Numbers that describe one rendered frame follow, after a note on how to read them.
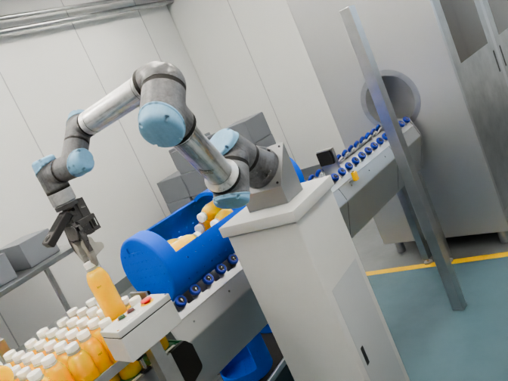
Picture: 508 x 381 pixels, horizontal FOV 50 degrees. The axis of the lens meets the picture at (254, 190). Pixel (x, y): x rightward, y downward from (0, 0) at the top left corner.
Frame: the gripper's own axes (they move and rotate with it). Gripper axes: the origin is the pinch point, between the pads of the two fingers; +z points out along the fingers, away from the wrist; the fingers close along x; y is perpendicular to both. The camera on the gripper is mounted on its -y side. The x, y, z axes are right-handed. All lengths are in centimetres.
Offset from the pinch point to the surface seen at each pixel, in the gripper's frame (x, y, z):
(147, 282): 15.0, 23.3, 20.5
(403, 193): 19, 218, 75
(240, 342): 5, 42, 60
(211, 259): 0.4, 43.3, 23.7
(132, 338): -21.3, -9.6, 20.1
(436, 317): -9, 157, 127
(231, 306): -1, 41, 43
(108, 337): -14.8, -12.7, 17.8
